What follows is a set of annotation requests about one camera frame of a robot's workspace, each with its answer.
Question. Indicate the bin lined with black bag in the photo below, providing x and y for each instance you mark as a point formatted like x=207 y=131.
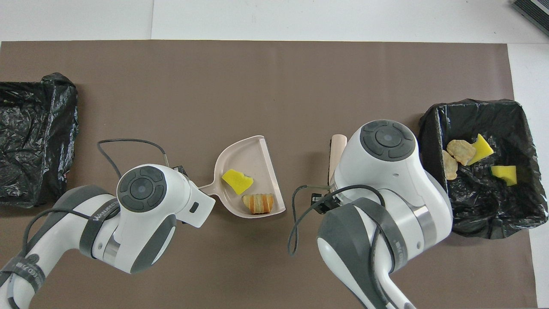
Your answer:
x=484 y=206

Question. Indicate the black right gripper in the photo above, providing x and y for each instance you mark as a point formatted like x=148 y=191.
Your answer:
x=326 y=202

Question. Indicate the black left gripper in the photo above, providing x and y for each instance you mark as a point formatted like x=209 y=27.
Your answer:
x=182 y=170

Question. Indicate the striped orange croissant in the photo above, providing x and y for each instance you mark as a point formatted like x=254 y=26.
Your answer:
x=461 y=152
x=449 y=166

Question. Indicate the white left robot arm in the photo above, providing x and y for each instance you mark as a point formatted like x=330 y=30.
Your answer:
x=146 y=214

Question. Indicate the beige brush with black bristles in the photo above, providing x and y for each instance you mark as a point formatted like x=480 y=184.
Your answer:
x=338 y=146

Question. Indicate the brown table mat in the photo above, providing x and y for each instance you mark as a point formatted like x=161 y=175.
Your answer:
x=214 y=86

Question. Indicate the dark ribbed panel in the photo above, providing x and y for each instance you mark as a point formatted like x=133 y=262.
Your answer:
x=534 y=10

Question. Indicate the bin covered by black bag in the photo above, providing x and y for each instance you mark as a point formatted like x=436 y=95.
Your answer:
x=30 y=141

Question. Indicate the pale pink plastic dustpan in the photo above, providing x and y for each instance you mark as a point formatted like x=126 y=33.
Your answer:
x=253 y=159

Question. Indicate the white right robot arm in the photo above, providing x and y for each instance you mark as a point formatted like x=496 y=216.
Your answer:
x=386 y=180

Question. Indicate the yellow sponge with green layer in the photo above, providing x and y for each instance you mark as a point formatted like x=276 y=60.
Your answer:
x=505 y=174

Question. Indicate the pale tan pastry piece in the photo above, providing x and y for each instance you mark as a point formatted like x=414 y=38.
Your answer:
x=257 y=204

